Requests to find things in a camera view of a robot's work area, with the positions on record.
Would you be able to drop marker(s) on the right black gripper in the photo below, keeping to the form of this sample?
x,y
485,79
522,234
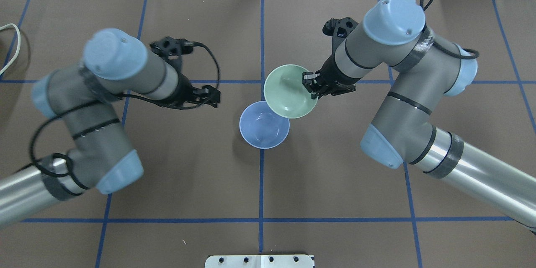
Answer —
x,y
333,75

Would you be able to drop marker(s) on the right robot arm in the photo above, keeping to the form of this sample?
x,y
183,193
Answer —
x,y
429,67

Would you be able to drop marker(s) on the green bowl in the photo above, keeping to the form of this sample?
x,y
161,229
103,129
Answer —
x,y
285,93

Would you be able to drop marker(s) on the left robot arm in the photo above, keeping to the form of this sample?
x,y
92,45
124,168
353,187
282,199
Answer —
x,y
114,66

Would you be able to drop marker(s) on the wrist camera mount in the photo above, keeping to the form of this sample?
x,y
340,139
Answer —
x,y
339,29
171,50

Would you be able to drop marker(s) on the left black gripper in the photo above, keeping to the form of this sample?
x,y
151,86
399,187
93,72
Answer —
x,y
183,90

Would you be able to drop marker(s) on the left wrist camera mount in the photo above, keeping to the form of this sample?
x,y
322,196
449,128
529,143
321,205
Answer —
x,y
171,50

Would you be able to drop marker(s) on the blue bowl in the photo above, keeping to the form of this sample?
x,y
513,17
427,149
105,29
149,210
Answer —
x,y
261,127

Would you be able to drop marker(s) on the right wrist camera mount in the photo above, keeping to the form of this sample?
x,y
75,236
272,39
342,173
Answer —
x,y
339,29

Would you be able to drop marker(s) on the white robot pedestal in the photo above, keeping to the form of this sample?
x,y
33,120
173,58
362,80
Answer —
x,y
260,261

